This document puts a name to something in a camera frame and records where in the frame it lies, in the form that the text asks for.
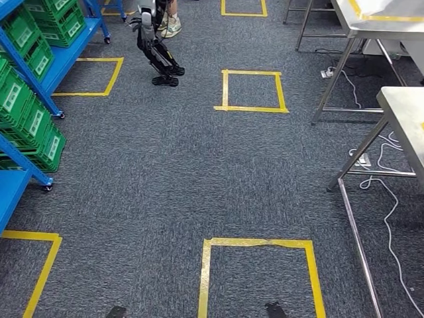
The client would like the steel workbench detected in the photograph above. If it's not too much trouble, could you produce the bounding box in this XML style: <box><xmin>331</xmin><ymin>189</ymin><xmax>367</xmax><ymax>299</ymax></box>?
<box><xmin>327</xmin><ymin>86</ymin><xmax>424</xmax><ymax>318</ymax></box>

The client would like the yellow floor tape square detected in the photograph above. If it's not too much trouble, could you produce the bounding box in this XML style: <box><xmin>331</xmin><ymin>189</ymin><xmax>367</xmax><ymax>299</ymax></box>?
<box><xmin>213</xmin><ymin>68</ymin><xmax>290</xmax><ymax>115</ymax></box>

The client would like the black humanoid robot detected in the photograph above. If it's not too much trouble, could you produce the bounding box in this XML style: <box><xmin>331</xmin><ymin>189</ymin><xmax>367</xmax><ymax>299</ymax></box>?
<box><xmin>128</xmin><ymin>0</ymin><xmax>186</xmax><ymax>88</ymax></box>

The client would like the person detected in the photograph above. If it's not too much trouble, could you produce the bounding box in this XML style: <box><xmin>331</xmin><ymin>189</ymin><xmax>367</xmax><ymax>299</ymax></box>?
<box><xmin>155</xmin><ymin>0</ymin><xmax>183</xmax><ymax>40</ymax></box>

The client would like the black robot left foot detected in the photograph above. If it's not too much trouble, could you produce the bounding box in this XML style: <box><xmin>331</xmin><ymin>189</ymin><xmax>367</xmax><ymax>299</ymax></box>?
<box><xmin>106</xmin><ymin>305</ymin><xmax>128</xmax><ymax>318</ymax></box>

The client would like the green plastic crate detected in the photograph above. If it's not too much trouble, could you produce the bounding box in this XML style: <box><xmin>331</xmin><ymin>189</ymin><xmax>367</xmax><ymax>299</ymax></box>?
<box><xmin>0</xmin><ymin>98</ymin><xmax>54</xmax><ymax>153</ymax></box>
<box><xmin>23</xmin><ymin>37</ymin><xmax>56</xmax><ymax>83</ymax></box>
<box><xmin>0</xmin><ymin>125</ymin><xmax>67</xmax><ymax>174</ymax></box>
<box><xmin>0</xmin><ymin>66</ymin><xmax>38</xmax><ymax>129</ymax></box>
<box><xmin>36</xmin><ymin>4</ymin><xmax>88</xmax><ymax>48</ymax></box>
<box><xmin>2</xmin><ymin>5</ymin><xmax>38</xmax><ymax>58</ymax></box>
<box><xmin>23</xmin><ymin>0</ymin><xmax>79</xmax><ymax>21</ymax></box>

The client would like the yellow tape rectangle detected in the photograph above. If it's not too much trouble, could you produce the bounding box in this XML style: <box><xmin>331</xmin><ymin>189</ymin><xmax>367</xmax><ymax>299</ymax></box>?
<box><xmin>347</xmin><ymin>0</ymin><xmax>424</xmax><ymax>23</ymax></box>

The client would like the white floor cable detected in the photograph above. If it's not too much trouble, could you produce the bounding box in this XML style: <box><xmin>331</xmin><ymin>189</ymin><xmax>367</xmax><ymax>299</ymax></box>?
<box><xmin>359</xmin><ymin>175</ymin><xmax>424</xmax><ymax>318</ymax></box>
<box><xmin>340</xmin><ymin>69</ymin><xmax>362</xmax><ymax>110</ymax></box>
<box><xmin>376</xmin><ymin>130</ymin><xmax>404</xmax><ymax>174</ymax></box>

